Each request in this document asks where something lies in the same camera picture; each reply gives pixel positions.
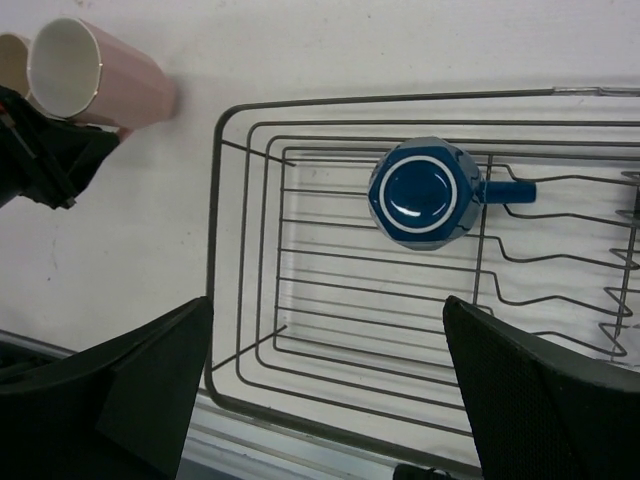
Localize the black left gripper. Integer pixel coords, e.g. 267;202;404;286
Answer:
1;87;120;209

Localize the pink hexagonal mug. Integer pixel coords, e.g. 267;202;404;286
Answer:
27;17;177;130

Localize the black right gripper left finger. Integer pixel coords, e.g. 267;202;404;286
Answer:
1;297;213;479

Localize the beige tall cup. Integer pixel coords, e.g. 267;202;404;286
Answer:
0;32;32;101

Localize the aluminium front rail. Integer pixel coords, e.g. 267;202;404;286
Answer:
0;327;481;480

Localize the blue hexagonal mug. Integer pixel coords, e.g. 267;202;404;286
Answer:
367;137;537;251

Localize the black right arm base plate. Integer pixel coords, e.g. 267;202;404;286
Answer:
391;463;481;480

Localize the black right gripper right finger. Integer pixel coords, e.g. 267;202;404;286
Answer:
443;296;639;479

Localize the grey wire dish rack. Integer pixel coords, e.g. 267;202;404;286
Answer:
205;87;639;445

